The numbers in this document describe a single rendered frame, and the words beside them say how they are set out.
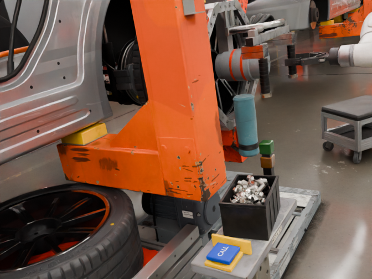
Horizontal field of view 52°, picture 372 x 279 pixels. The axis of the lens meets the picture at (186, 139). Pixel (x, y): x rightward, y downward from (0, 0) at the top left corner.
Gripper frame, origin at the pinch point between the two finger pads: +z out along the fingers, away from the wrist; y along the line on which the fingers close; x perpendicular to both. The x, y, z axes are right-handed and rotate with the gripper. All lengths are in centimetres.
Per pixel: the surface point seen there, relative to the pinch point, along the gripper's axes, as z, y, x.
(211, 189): 5, -76, -28
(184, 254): 14, -85, -49
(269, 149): -10, -61, -19
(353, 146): -12, 76, -71
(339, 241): -21, -13, -83
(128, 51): 68, -31, 14
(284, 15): 78, 230, 8
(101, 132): 57, -68, -13
